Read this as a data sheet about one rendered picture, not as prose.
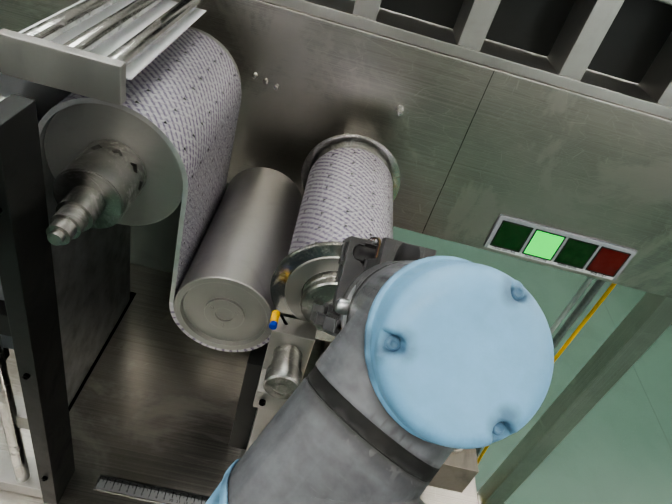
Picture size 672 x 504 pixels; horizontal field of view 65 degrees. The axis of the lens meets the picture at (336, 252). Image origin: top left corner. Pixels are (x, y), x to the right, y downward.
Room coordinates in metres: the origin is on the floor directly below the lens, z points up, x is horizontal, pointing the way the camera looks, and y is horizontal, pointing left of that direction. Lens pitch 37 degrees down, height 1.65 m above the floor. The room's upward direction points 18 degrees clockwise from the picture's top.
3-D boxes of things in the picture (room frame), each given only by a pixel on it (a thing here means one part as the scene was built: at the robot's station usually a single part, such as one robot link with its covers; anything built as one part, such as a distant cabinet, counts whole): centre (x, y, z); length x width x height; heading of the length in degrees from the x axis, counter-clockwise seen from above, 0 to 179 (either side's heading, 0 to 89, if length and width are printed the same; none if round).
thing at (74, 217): (0.34, 0.22, 1.34); 0.06 x 0.03 x 0.03; 6
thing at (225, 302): (0.56, 0.12, 1.18); 0.26 x 0.12 x 0.12; 6
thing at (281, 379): (0.36, 0.01, 1.18); 0.04 x 0.02 x 0.04; 96
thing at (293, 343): (0.40, 0.02, 1.05); 0.06 x 0.05 x 0.31; 6
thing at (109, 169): (0.40, 0.23, 1.34); 0.06 x 0.06 x 0.06; 6
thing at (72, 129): (0.55, 0.25, 1.34); 0.25 x 0.14 x 0.14; 6
